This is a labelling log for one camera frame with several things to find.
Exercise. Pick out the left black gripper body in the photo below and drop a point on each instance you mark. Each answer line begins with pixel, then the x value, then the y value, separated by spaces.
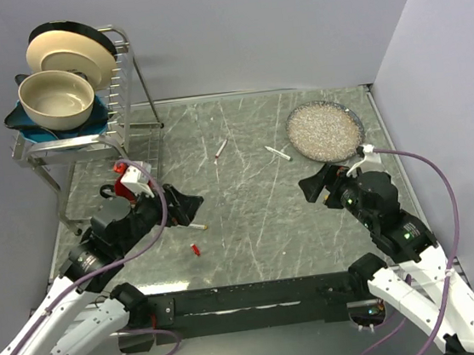
pixel 148 212

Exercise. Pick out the black plate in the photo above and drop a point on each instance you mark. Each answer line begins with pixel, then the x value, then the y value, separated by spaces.
pixel 77 28

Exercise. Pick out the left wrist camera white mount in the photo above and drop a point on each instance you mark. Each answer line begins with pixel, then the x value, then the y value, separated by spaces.
pixel 134 179

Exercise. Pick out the yellow white marker pen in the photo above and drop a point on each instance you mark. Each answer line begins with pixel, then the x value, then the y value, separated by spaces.
pixel 198 227

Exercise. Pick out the red pen cap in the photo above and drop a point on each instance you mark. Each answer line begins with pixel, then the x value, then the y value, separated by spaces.
pixel 195 249

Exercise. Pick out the beige plate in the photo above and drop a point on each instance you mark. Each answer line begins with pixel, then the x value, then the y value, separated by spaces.
pixel 68 51

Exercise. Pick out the green white marker pen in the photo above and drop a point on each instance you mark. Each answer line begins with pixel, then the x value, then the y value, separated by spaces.
pixel 278 153

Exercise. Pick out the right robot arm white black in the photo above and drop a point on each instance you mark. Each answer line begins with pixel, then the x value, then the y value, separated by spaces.
pixel 443 305

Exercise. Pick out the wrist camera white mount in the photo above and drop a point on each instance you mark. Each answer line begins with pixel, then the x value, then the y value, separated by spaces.
pixel 370 161
pixel 134 179

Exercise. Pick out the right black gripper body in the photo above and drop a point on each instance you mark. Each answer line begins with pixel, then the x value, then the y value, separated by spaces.
pixel 342 191

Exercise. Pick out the speckled plate dark rim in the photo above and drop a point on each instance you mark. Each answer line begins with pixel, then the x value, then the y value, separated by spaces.
pixel 325 131

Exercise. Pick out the beige bowl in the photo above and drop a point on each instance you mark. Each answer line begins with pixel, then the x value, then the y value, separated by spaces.
pixel 56 100

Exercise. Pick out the metal dish rack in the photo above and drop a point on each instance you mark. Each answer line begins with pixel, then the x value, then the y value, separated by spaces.
pixel 113 142

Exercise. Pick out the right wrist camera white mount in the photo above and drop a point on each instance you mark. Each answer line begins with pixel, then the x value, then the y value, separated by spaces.
pixel 370 161

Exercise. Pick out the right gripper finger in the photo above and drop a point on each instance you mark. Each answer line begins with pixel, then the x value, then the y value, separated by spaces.
pixel 322 175
pixel 310 192

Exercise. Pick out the red white marker pen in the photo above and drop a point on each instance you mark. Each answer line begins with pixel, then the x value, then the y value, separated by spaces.
pixel 221 149

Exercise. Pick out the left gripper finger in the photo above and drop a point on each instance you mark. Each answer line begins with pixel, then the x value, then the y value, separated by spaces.
pixel 185 214
pixel 178 200

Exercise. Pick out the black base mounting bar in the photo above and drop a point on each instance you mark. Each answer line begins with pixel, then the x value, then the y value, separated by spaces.
pixel 332 297

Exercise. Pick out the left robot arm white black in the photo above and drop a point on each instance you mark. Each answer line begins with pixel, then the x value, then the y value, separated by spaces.
pixel 113 231

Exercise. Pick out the red black mug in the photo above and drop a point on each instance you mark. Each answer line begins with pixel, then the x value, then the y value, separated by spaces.
pixel 117 189

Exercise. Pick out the blue dish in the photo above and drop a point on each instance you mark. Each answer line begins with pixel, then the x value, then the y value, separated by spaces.
pixel 18 120

